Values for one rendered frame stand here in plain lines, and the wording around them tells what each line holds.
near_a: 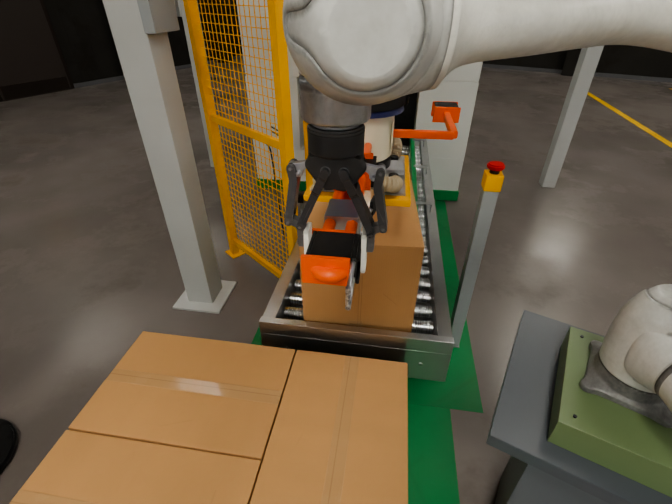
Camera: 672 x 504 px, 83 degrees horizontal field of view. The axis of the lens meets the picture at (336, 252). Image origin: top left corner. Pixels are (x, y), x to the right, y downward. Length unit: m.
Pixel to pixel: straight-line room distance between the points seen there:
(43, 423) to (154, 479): 1.12
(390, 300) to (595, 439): 0.67
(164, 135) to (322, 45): 1.79
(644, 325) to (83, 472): 1.40
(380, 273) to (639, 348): 0.69
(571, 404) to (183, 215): 1.85
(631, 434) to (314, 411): 0.79
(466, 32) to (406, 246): 0.94
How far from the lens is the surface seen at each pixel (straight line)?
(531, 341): 1.31
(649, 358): 1.02
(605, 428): 1.08
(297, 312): 1.56
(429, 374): 1.53
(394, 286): 1.31
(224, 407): 1.33
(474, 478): 1.86
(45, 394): 2.42
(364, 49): 0.27
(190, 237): 2.25
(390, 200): 1.03
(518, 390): 1.16
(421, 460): 1.84
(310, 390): 1.32
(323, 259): 0.56
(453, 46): 0.33
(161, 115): 2.00
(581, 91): 4.15
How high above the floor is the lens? 1.61
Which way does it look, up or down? 34 degrees down
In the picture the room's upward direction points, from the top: straight up
